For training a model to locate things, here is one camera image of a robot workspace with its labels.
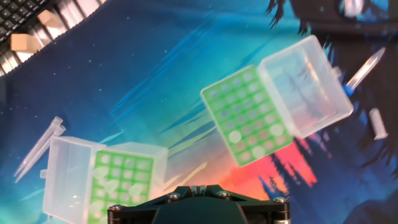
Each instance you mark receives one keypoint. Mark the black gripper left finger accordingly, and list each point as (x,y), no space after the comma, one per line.
(140,211)

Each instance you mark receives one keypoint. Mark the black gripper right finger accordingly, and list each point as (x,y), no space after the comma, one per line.
(264,211)

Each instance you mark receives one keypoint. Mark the clear box green tip rack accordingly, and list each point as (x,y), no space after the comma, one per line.
(304,87)
(68,174)

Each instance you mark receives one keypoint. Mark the printed sunset landscape cloth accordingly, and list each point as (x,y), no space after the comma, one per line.
(140,77)

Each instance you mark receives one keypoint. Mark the slim blue-capped conical tube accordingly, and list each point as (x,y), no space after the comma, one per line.
(363,70)

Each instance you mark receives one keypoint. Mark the large blue-capped centrifuge tube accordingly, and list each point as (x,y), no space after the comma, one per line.
(353,6)

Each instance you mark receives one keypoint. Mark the black computer keyboard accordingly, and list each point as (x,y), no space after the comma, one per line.
(12,12)

